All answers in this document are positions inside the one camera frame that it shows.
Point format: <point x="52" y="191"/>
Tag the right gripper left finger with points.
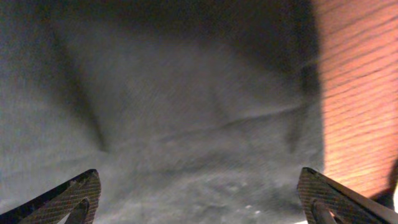
<point x="77" y="199"/>

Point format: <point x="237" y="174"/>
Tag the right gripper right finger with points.
<point x="325" y="201"/>

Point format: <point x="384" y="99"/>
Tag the black t-shirt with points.
<point x="190" y="111"/>

